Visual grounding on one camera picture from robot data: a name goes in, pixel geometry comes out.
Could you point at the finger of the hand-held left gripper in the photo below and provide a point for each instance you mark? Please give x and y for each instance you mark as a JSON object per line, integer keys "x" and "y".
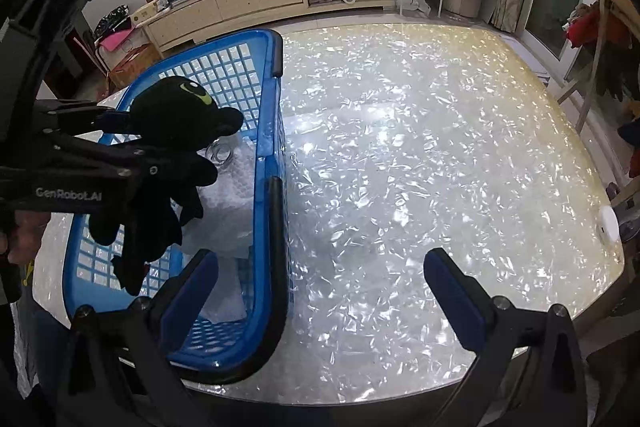
{"x": 90, "y": 115}
{"x": 125, "y": 158}

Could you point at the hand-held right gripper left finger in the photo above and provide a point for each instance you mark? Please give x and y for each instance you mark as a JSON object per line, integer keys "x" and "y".
{"x": 192, "y": 302}

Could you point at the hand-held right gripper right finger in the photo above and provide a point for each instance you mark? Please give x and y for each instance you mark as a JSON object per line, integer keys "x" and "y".
{"x": 457, "y": 302}

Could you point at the black plush toy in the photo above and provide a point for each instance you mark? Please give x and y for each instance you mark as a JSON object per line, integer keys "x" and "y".
{"x": 170, "y": 107}

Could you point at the white fluffy cloth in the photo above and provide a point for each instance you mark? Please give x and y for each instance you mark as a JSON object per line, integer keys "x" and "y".
{"x": 227, "y": 192}

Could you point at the blue plastic basket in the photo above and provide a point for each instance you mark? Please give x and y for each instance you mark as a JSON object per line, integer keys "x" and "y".
{"x": 265, "y": 142}

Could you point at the person's left hand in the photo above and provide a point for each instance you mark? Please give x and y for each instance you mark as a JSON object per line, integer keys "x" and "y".
{"x": 27, "y": 237}

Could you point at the cardboard box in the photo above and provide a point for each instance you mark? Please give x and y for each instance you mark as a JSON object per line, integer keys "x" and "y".
{"x": 135, "y": 67}

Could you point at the pink cloth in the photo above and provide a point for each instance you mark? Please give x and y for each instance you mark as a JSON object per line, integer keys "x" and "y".
{"x": 116, "y": 39}

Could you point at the black spotted bag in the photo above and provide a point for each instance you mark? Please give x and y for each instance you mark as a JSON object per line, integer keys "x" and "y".
{"x": 112, "y": 22}

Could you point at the tissue box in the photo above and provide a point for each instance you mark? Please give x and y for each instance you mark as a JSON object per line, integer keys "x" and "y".
{"x": 150, "y": 13}

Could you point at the small white round object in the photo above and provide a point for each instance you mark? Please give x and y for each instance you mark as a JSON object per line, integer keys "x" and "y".
{"x": 609, "y": 224}

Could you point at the white plastic bag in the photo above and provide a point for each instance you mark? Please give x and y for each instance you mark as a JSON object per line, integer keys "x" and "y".
{"x": 414, "y": 3}

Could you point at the hanging clothes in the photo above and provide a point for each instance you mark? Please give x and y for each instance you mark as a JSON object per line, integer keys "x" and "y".
{"x": 585, "y": 27}

